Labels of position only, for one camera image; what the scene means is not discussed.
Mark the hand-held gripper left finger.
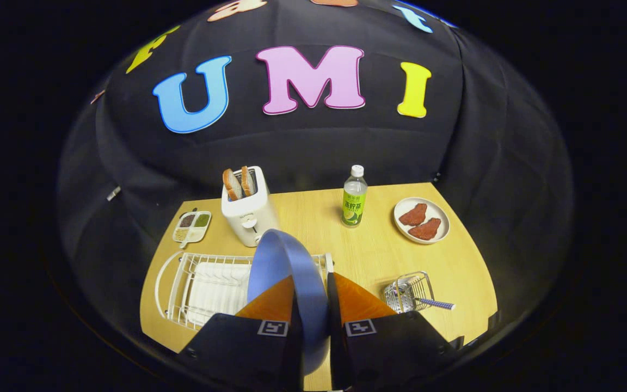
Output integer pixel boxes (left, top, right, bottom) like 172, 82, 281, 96
177, 275, 304, 391

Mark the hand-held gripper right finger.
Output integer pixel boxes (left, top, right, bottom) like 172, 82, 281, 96
326, 271, 465, 391

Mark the spoon with patterned handle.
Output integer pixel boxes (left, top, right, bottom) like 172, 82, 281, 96
395, 291, 456, 311

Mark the metal wire basket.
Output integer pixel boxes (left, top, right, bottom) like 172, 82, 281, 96
382, 271, 435, 315

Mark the white wire dish rack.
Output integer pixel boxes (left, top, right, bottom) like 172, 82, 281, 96
154, 250, 335, 332

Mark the blue plate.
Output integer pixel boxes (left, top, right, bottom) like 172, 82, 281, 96
247, 229, 330, 376

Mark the round white dish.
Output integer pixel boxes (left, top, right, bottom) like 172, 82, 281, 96
393, 197, 451, 244

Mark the white ribbed drain tray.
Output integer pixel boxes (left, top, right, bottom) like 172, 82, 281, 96
187, 261, 253, 326

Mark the brown meat piece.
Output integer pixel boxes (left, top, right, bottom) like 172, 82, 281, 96
408, 218, 442, 241
398, 203, 428, 226

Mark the white divided condiment tray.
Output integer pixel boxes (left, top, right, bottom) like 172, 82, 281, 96
172, 210, 212, 248

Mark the white toaster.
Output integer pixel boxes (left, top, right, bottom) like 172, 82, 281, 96
221, 166, 280, 248

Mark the green label drink bottle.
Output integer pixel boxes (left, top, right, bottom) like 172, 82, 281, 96
341, 165, 368, 228

